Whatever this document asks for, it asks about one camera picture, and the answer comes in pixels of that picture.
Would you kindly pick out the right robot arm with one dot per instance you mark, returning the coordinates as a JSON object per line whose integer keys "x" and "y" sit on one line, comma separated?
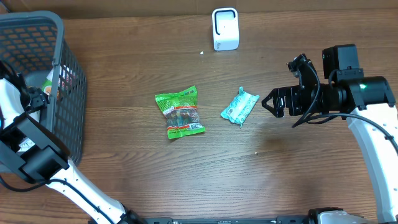
{"x": 367, "y": 104}

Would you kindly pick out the green instant noodle cup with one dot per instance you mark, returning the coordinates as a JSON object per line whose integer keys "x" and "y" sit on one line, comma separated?
{"x": 51, "y": 84}

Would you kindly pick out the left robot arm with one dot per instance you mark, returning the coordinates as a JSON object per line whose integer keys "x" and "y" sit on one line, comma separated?
{"x": 37, "y": 156}

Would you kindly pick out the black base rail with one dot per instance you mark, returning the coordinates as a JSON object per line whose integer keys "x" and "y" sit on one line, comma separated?
{"x": 313, "y": 217}

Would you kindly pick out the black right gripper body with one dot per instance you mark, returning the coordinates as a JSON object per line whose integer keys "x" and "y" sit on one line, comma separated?
{"x": 302, "y": 99}

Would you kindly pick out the teal tissue pack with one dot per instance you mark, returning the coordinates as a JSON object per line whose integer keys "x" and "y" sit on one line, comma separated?
{"x": 240, "y": 107}

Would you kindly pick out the white barcode scanner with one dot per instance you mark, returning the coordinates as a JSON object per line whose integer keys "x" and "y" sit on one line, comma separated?
{"x": 225, "y": 24}

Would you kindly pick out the gray plastic shopping basket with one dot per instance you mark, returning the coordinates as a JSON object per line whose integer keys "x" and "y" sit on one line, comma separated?
{"x": 33, "y": 44}

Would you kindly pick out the green snack bag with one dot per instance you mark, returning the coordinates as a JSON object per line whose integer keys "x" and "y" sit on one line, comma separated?
{"x": 180, "y": 111}

